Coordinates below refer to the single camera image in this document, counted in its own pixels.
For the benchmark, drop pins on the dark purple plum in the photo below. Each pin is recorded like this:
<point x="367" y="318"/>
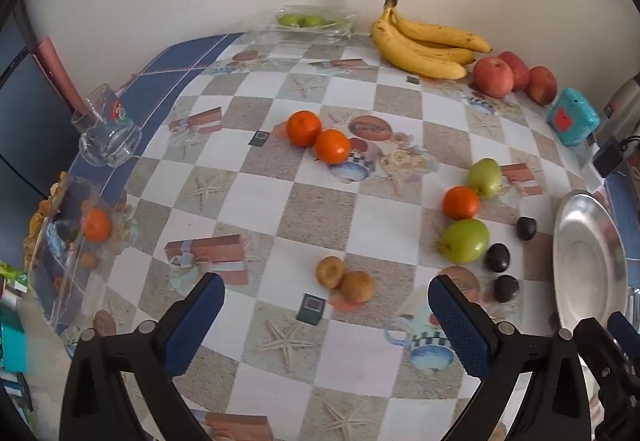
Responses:
<point x="497" y="257"/>
<point x="526" y="228"/>
<point x="506" y="288"/>

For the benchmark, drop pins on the steel thermos flask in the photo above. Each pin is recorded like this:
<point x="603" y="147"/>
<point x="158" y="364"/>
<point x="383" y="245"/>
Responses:
<point x="625" y="106"/>

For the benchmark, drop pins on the glass mug with print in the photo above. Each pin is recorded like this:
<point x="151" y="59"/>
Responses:
<point x="107" y="141"/>

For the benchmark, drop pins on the large clear plastic container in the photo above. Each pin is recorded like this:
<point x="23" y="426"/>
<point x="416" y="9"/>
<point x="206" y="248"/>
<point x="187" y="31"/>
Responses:
<point x="65" y="276"/>

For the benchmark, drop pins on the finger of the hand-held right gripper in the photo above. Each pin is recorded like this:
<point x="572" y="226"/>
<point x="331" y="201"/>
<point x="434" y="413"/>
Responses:
<point x="622" y="325"/>
<point x="597" y="351"/>

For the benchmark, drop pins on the red apple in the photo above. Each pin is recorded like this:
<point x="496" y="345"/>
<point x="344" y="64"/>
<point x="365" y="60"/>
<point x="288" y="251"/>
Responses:
<point x="542" y="85"/>
<point x="519" y="66"/>
<point x="494" y="77"/>

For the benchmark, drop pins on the round metal plate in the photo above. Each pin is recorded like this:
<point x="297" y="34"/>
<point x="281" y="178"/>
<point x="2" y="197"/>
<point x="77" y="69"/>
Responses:
<point x="590" y="261"/>

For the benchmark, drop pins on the small green fruit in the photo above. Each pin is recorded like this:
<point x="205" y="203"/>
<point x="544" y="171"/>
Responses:
<point x="313" y="21"/>
<point x="290" y="20"/>

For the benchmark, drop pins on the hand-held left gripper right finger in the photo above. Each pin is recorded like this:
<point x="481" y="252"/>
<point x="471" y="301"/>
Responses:
<point x="460" y="326"/>

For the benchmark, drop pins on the plastic bag with green fruit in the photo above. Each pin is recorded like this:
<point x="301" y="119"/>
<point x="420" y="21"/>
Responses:
<point x="342" y="21"/>

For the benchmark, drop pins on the teal plastic box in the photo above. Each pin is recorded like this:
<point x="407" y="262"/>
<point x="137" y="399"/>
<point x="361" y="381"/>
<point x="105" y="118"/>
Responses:
<point x="575" y="116"/>

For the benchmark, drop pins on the pink board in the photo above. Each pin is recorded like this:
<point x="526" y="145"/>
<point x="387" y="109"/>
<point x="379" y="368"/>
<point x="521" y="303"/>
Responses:
<point x="55" y="66"/>

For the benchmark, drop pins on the round green fruit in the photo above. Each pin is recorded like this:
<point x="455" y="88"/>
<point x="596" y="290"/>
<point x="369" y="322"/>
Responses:
<point x="465" y="241"/>

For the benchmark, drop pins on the brown kiwi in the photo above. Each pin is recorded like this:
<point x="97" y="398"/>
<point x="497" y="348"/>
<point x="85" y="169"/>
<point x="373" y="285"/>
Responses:
<point x="330" y="272"/>
<point x="357" y="286"/>

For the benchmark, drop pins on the green pear-shaped fruit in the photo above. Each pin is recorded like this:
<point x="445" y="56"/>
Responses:
<point x="484" y="177"/>

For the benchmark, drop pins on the orange tangerine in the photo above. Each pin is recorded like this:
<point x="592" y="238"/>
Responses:
<point x="461" y="203"/>
<point x="303" y="128"/>
<point x="96" y="225"/>
<point x="332" y="147"/>

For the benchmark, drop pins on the yellow snack packet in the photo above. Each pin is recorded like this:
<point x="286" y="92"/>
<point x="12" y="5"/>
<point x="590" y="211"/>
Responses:
<point x="42" y="216"/>

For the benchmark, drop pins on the teal carton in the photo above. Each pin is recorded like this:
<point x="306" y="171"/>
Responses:
<point x="12" y="341"/>

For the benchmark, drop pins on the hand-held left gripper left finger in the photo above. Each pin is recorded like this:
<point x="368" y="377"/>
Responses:
<point x="197" y="321"/>

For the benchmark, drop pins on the checkered printed tablecloth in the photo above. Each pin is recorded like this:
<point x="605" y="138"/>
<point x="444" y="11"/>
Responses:
<point x="320" y="221"/>

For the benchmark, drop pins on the yellow banana bunch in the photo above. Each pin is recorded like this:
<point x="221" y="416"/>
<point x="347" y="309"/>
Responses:
<point x="425" y="61"/>

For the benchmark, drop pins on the black power adapter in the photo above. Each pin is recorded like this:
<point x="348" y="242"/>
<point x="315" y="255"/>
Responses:
<point x="607" y="158"/>

